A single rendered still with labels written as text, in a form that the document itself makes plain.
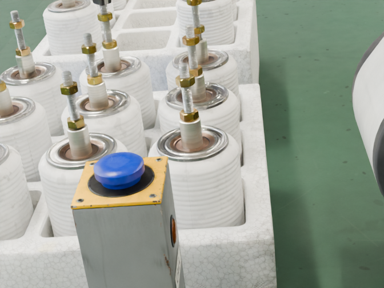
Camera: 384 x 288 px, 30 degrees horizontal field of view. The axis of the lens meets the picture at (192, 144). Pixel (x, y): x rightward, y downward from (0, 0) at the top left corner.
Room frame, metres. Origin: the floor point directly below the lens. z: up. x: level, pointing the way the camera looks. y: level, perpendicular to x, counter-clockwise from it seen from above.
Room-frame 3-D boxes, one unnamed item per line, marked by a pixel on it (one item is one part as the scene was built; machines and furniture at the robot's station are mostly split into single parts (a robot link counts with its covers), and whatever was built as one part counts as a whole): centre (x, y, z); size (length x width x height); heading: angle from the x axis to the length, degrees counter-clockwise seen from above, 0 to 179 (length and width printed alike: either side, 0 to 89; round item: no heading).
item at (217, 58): (0.90, -0.02, 0.25); 0.08 x 0.08 x 0.01
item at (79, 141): (0.67, 0.12, 0.26); 0.02 x 0.02 x 0.03
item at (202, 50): (0.90, -0.02, 0.26); 0.02 x 0.02 x 0.03
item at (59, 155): (0.67, 0.12, 0.25); 0.08 x 0.08 x 0.01
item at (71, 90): (0.67, 0.12, 0.32); 0.02 x 0.02 x 0.01; 6
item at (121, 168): (0.50, 0.06, 0.32); 0.04 x 0.04 x 0.02
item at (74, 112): (0.67, 0.12, 0.30); 0.01 x 0.01 x 0.08
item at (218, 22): (1.20, -0.05, 0.16); 0.10 x 0.10 x 0.18
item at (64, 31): (1.23, 0.19, 0.16); 0.10 x 0.10 x 0.18
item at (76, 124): (0.67, 0.12, 0.29); 0.02 x 0.02 x 0.01; 6
